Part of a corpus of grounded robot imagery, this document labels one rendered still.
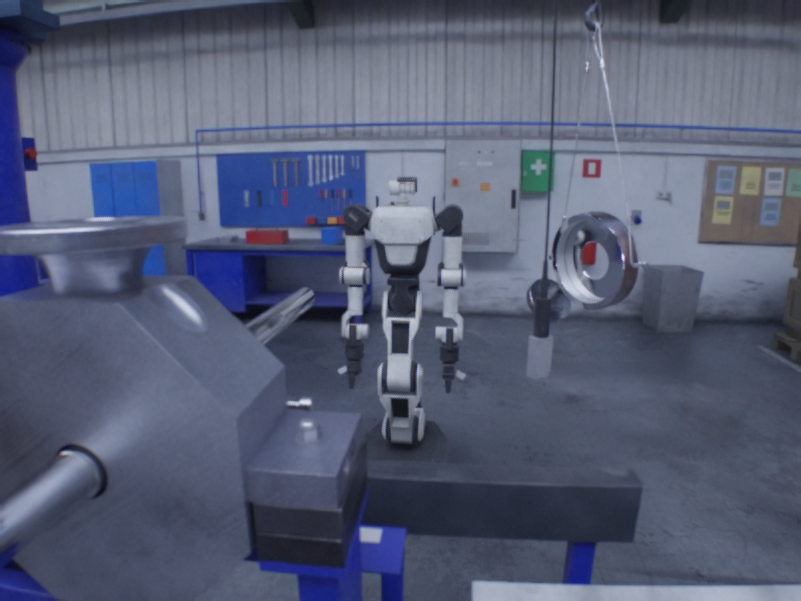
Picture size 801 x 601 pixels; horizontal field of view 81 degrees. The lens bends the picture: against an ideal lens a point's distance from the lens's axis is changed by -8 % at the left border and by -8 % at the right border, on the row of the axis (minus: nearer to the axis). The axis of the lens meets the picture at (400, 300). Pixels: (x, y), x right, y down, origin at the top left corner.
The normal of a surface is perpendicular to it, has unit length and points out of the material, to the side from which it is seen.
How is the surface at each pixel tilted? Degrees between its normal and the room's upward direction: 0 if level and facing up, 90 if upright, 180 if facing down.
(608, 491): 90
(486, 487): 90
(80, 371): 90
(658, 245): 90
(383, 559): 0
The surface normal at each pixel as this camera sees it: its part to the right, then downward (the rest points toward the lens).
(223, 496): -0.10, 0.22
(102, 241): 0.61, 0.18
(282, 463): 0.00, -0.97
